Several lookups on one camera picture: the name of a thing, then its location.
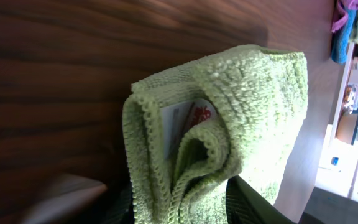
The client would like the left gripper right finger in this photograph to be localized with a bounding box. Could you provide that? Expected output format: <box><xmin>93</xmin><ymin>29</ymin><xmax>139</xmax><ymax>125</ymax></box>
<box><xmin>226</xmin><ymin>176</ymin><xmax>295</xmax><ymax>224</ymax></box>

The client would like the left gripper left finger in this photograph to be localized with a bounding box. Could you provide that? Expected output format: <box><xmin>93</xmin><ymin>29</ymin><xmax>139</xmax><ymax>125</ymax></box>
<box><xmin>101</xmin><ymin>184</ymin><xmax>135</xmax><ymax>224</ymax></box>

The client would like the green microfiber cloth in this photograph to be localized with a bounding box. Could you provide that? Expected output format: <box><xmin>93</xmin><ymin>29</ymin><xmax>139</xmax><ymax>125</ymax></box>
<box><xmin>122</xmin><ymin>45</ymin><xmax>308</xmax><ymax>223</ymax></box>

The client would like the blue cloth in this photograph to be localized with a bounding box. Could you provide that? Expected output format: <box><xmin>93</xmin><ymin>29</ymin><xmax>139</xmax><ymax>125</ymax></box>
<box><xmin>331</xmin><ymin>9</ymin><xmax>357</xmax><ymax>64</ymax></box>

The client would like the purple cloth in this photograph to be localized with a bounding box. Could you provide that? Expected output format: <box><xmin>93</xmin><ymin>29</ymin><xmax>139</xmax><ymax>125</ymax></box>
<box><xmin>331</xmin><ymin>0</ymin><xmax>358</xmax><ymax>33</ymax></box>

